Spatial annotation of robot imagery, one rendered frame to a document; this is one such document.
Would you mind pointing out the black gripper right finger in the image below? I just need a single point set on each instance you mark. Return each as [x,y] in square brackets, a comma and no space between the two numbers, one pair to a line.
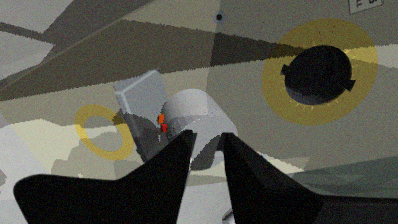
[262,194]

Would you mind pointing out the grey cylinder with two slots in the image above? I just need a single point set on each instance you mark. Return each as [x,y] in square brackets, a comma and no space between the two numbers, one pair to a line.
[194,109]

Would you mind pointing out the white cylinder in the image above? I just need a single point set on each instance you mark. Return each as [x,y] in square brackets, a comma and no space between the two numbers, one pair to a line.
[229,220]

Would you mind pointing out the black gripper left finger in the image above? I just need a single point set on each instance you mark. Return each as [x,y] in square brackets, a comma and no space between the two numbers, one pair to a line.
[150,194]

